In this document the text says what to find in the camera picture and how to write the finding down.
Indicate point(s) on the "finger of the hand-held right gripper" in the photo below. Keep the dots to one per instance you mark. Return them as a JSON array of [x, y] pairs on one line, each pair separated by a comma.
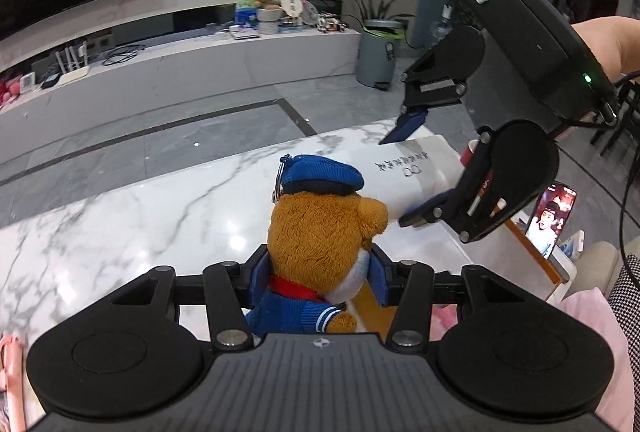
[[425, 212], [405, 126]]

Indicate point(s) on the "black white toy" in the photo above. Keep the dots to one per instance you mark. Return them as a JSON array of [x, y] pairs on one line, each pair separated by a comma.
[[332, 22]]

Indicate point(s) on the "white phone stand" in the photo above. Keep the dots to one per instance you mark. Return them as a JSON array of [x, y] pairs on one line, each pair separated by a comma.
[[562, 269]]

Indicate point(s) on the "grey trash bin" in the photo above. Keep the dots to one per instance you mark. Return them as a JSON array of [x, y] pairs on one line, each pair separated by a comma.
[[375, 56]]

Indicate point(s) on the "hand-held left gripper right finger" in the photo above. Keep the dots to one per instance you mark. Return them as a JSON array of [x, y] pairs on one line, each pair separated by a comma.
[[380, 279]]

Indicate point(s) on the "long leaf green plant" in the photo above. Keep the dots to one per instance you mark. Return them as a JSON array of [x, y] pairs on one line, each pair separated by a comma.
[[372, 4]]

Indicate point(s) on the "white desk clock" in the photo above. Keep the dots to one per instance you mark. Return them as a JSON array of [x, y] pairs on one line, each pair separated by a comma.
[[28, 81]]

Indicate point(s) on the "brown sailor bear plush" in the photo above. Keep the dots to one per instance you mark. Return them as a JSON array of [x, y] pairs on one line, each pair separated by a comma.
[[315, 237]]

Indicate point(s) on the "small teddy bear in pot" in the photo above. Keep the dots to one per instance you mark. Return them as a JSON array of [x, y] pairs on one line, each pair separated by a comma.
[[267, 14]]

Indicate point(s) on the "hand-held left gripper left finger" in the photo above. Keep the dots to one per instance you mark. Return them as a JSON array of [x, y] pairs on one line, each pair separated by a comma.
[[257, 274]]

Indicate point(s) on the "clear water jug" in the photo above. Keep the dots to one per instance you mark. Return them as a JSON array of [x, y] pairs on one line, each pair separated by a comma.
[[442, 29]]

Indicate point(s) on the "orange shoe box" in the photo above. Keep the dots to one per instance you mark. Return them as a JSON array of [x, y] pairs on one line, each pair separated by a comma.
[[475, 262]]

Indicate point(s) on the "white round sign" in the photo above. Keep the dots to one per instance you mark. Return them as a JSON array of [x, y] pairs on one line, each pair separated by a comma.
[[291, 5]]

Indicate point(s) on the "white router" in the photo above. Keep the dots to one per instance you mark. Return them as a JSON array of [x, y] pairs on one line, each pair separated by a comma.
[[75, 74]]

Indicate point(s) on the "person's right forearm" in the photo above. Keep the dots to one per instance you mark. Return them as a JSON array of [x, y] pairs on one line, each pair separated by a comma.
[[610, 41]]

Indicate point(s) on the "pink selfie stick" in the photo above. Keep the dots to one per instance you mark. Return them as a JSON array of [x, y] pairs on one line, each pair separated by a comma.
[[10, 372]]

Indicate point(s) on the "long white box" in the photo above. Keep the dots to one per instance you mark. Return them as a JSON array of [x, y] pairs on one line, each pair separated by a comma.
[[435, 177]]

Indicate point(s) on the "cream cushion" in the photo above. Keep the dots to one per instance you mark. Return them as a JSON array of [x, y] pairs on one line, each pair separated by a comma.
[[600, 262]]

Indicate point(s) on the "houndstooth fabric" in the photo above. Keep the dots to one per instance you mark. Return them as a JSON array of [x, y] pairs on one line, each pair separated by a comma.
[[627, 312]]

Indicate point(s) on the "marble television stand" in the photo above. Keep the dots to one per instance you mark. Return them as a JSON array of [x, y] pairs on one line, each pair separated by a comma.
[[200, 76]]

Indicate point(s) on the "smartphone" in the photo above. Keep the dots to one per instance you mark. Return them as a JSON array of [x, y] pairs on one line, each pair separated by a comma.
[[550, 222]]

